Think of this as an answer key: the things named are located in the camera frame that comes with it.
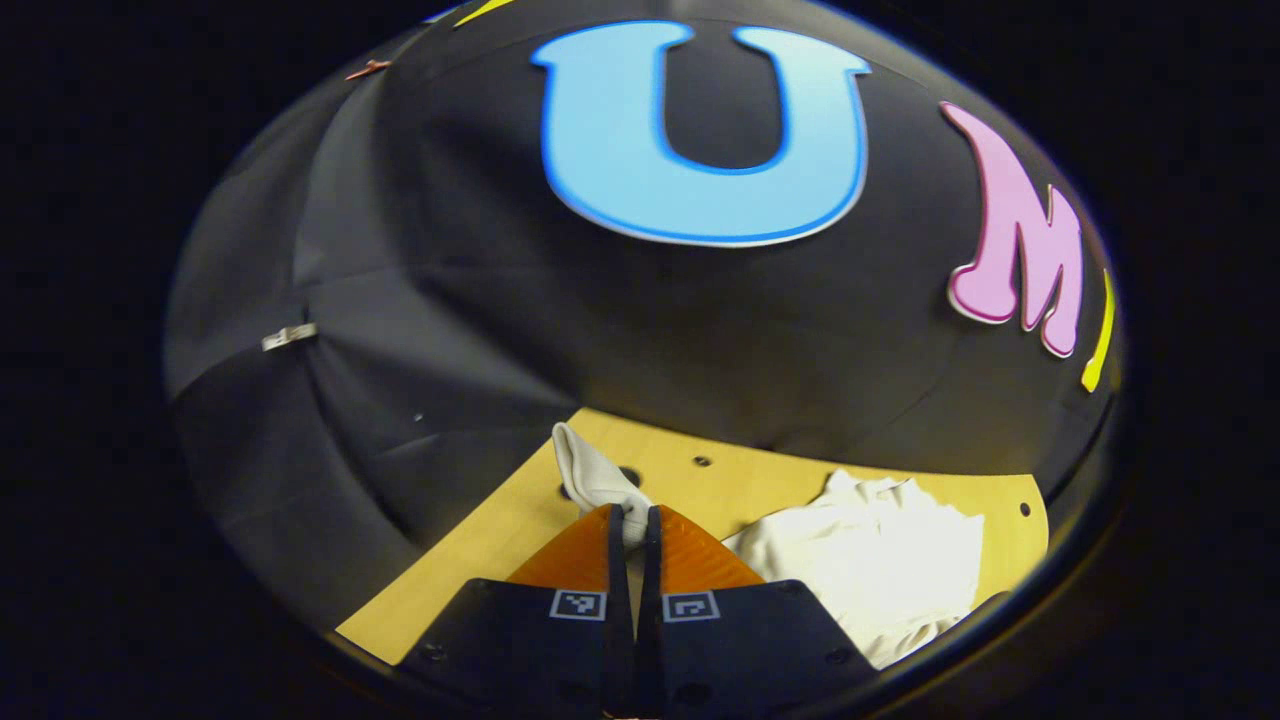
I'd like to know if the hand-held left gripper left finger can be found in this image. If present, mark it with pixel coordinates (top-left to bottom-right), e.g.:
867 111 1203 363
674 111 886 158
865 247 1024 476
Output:
398 503 637 720

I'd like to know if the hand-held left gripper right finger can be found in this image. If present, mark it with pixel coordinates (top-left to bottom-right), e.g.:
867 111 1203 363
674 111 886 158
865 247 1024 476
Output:
638 505 881 720

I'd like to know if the white sweater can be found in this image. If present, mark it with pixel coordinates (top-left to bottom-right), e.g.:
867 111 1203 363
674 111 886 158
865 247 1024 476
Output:
552 422 987 670

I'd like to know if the black backdrop cloth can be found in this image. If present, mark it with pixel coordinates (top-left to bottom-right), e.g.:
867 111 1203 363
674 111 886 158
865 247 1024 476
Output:
165 0 1126 631

